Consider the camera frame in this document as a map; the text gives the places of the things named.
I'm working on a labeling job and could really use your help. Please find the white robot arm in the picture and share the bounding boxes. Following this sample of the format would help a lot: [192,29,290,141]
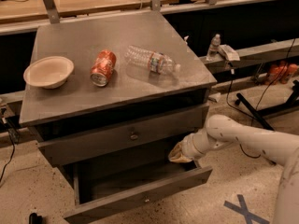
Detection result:
[168,115,299,224]

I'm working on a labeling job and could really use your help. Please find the black floor cable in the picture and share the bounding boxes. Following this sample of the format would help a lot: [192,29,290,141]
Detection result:
[225,38,297,160]

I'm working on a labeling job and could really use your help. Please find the small upright water bottle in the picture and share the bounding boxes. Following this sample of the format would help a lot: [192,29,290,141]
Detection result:
[206,34,221,61]

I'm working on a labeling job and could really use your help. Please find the blue tape cross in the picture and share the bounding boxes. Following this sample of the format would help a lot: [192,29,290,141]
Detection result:
[223,194,270,224]

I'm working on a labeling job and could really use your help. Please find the black cable at left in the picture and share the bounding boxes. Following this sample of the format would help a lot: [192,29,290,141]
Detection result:
[0,119,17,184]

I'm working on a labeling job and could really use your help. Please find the black stand leg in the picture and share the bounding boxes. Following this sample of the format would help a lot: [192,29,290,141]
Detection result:
[236,93,274,131]

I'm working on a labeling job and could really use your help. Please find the white paper bowl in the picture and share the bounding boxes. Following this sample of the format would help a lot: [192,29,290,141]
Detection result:
[23,56,74,89]

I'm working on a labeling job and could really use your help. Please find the small black floor object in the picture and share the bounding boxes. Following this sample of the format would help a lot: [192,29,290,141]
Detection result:
[29,213,43,224]

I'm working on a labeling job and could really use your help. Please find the grey drawer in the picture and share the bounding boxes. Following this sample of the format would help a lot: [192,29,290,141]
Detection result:
[64,139,212,224]
[38,104,208,166]

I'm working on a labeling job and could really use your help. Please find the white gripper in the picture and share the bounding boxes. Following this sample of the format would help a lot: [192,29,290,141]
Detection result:
[168,133,206,163]

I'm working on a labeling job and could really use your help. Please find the clear plastic water bottle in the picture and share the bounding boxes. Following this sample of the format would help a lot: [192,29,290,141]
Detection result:
[124,45,180,75]

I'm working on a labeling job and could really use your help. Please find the orange soda can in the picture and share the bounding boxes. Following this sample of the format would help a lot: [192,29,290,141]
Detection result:
[90,49,117,87]

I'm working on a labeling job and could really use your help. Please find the grey drawer cabinet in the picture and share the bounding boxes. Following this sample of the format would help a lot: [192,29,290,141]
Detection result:
[20,12,216,179]

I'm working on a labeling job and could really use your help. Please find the white folded packet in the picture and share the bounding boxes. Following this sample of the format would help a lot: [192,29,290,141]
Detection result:
[219,45,240,62]

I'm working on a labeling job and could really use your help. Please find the orange bottles under bench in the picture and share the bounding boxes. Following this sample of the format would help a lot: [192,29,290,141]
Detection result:
[263,60,298,85]

